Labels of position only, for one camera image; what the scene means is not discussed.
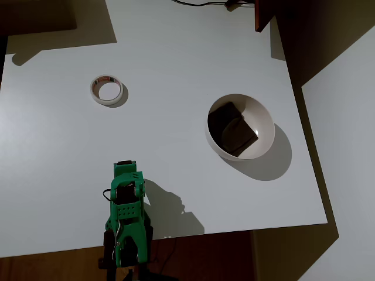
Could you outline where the black folded cloth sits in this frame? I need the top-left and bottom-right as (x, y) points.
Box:
(207, 101), (260, 157)

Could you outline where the white masking tape roll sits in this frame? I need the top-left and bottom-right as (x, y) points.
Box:
(89, 74), (123, 106)

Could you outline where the red-brown wooden board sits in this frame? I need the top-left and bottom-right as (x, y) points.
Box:
(254, 0), (278, 33)

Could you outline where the dark furniture block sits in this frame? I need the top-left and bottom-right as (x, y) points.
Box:
(0, 0), (79, 36)

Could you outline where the white round bowl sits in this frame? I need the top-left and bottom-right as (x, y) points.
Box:
(204, 93), (276, 161)

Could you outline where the thin black power cable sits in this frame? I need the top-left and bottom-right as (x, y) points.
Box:
(152, 237), (177, 269)

